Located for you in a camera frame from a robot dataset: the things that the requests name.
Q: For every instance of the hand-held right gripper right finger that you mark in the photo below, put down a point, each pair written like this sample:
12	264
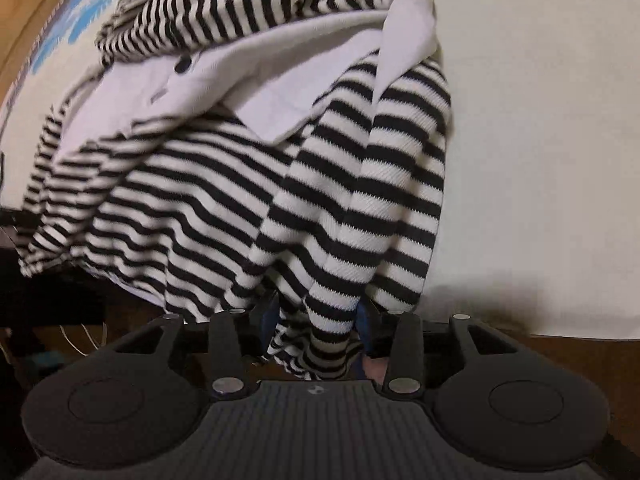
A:
366	332

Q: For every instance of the striped hoodie with white vest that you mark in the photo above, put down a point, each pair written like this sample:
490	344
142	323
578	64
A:
200	185

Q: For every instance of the blue and cream bed mat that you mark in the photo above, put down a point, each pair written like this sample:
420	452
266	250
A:
525	160

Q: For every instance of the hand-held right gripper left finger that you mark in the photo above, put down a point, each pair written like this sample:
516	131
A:
265	322

